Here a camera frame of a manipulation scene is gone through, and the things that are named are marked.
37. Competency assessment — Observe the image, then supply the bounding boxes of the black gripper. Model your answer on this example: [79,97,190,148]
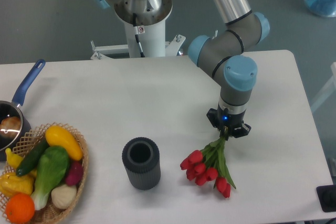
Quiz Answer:
[206,106,251,138]

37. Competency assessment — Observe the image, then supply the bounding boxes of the red tulip bouquet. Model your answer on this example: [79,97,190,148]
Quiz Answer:
[180,128,236,198]

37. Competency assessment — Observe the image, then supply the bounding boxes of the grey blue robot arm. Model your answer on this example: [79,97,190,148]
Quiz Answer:
[96,0,270,138]

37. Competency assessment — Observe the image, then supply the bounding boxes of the dark grey ribbed vase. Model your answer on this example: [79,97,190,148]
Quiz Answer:
[122,137,161,190]

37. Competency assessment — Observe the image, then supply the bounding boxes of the black device at edge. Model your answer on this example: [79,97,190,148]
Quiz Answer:
[316,185,335,212]

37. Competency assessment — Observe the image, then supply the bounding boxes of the yellow squash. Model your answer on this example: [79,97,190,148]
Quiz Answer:
[45,125,83,161]

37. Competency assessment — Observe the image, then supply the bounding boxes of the white garlic bulb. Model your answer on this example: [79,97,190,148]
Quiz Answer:
[51,184,77,210]

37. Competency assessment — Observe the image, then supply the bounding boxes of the green bok choy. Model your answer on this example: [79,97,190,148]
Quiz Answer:
[31,146,70,211]

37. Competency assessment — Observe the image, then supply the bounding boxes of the dark green cucumber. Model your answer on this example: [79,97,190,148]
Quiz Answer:
[16,138,49,177]

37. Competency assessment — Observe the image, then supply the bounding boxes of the woven wicker basket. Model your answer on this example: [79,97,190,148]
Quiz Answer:
[12,122,89,223]

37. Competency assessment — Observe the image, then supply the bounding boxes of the small yellow banana pepper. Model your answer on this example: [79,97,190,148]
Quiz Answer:
[5,148,24,169]

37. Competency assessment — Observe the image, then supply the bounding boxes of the brown bread roll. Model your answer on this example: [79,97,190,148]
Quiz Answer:
[1,116,21,140]

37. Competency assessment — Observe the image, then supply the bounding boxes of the orange fruit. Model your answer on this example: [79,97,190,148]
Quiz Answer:
[5,193,35,223]

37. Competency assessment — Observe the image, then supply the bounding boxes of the yellow gourd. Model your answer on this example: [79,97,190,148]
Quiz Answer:
[1,172,35,198]

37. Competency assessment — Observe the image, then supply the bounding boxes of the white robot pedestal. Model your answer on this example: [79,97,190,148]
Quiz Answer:
[90,0,186,60]

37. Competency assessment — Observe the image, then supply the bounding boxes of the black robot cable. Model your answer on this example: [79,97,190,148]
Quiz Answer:
[132,13,145,58]

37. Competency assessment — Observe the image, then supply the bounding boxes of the blue handled saucepan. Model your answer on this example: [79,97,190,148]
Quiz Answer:
[1,59,46,162]

